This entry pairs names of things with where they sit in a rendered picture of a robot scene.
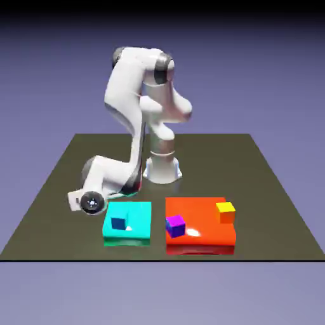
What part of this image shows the small blue cube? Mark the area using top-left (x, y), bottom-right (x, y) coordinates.
top-left (110, 209), bottom-right (130, 232)

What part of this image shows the small yellow cube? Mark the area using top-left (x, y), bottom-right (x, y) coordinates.
top-left (215, 201), bottom-right (236, 225)

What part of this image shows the large orange box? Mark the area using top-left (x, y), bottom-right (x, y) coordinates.
top-left (164, 197), bottom-right (237, 256)

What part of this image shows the small purple cube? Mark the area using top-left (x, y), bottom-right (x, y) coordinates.
top-left (165, 214), bottom-right (187, 239)

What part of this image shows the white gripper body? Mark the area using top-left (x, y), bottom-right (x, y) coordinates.
top-left (67, 188), bottom-right (86, 212)

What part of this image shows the large cyan box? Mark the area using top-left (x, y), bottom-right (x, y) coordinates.
top-left (102, 201), bottom-right (152, 248)

